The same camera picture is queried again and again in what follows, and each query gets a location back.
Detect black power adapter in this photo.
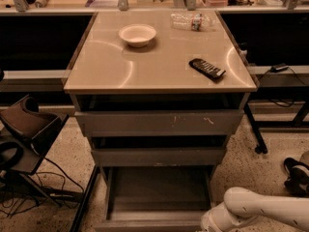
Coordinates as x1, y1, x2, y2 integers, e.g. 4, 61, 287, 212
270, 63, 289, 73

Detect black floor cables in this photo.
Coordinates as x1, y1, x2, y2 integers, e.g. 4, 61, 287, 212
0, 157, 85, 218

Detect grey top drawer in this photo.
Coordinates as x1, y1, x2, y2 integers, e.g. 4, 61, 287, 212
75, 110, 243, 137

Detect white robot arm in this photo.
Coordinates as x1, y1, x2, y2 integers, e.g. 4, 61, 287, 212
201, 187, 309, 232

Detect grey drawer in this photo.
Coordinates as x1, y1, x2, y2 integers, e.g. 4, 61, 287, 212
92, 135, 226, 166
75, 110, 243, 137

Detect grey middle drawer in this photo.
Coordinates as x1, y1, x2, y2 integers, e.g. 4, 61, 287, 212
92, 135, 226, 166

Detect black snack bar packet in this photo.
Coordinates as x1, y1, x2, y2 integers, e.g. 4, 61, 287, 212
189, 58, 225, 80

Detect black table leg with caster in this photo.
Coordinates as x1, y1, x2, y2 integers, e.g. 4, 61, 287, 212
244, 104, 267, 154

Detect black sneaker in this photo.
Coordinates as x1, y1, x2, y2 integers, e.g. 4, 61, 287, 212
284, 158, 309, 197

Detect black stand with brown tray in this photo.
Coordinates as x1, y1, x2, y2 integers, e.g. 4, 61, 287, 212
0, 96, 69, 205

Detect white bowl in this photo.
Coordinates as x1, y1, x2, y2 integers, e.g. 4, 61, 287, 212
119, 24, 156, 47

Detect clear plastic water bottle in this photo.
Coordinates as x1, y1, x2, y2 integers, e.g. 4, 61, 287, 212
170, 12, 214, 32

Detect drawer cabinet with glossy top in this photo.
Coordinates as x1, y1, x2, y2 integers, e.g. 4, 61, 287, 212
63, 10, 258, 232

